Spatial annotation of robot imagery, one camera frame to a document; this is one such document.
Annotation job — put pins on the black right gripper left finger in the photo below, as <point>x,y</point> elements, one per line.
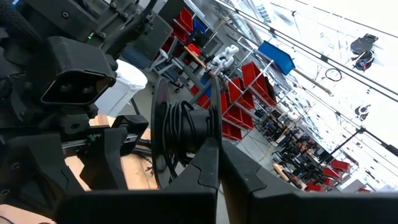
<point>140,208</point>

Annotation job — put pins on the white trash bin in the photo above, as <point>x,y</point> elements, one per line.
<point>124,87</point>

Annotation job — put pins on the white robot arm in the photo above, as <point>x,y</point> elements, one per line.
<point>225,59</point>

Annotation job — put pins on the blue plastic storage bin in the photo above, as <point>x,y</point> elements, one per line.
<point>276,57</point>

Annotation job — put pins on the red plastic storage bin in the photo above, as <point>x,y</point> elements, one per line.
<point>258,81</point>
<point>236,121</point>
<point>241,96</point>

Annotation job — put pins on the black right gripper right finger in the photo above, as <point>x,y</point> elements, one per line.
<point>311,211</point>

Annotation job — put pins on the small red bin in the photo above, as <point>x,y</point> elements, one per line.
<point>185,18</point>

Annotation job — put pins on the small blue bin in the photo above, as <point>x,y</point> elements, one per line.
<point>200,26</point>

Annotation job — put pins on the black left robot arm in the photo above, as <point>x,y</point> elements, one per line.
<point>77,15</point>

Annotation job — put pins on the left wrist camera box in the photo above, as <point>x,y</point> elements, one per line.
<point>77,68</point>

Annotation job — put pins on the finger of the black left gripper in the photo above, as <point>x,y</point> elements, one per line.
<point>105,161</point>
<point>31,174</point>

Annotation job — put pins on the grey utility cart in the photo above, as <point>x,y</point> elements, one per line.
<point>186,62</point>

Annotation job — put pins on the grey office chair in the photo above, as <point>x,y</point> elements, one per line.
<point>168,68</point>

